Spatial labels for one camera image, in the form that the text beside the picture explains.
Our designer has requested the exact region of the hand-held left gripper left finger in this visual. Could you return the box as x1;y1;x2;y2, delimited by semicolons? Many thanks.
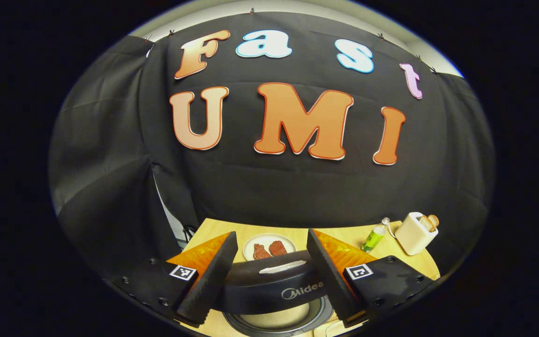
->
110;231;239;328

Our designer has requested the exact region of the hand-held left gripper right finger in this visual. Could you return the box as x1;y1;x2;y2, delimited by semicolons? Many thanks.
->
306;228;440;328

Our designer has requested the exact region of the dark grey rice cooker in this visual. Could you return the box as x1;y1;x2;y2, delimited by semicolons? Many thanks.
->
222;249;336;337

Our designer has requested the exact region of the cream rice container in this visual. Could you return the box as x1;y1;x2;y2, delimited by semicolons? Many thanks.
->
314;321;347;337

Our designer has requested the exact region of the green plastic bottle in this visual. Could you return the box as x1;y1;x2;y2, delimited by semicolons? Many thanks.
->
361;217;391;253

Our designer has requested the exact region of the white round plate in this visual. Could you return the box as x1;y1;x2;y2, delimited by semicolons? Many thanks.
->
242;234;297;262

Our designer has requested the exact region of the white toaster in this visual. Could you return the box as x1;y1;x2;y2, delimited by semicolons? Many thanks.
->
394;212;438;256

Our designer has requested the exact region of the black backdrop cloth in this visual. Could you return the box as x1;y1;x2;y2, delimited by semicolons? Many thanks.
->
49;12;495;281

